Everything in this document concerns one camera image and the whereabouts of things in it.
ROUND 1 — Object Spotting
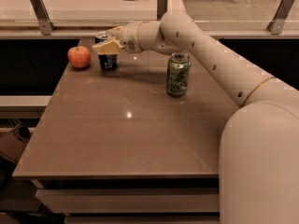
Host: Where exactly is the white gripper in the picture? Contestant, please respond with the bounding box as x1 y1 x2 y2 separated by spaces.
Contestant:
92 21 142 55

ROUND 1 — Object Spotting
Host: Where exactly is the blue pepsi can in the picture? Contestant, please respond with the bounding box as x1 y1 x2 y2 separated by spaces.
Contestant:
94 31 119 71

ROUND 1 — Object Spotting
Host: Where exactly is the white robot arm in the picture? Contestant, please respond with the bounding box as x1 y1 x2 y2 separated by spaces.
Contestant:
93 10 299 224

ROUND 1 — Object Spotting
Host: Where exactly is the red apple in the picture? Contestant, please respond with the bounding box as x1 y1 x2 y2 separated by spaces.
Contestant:
67 46 92 69

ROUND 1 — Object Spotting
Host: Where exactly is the green soda can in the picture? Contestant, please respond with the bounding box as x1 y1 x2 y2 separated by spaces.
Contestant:
166 52 192 97

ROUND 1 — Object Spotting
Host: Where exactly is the dark object at left floor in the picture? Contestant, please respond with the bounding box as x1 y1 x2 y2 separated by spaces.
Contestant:
0 122 32 165

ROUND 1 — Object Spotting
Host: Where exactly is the grey cabinet drawer front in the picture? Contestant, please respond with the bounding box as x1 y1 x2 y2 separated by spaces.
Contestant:
36 188 220 215

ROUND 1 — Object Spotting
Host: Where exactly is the left metal rail bracket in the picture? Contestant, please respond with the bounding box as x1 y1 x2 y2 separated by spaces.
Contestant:
30 0 54 35

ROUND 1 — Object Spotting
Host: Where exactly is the right metal rail bracket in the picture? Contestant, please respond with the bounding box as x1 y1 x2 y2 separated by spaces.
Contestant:
267 0 295 35

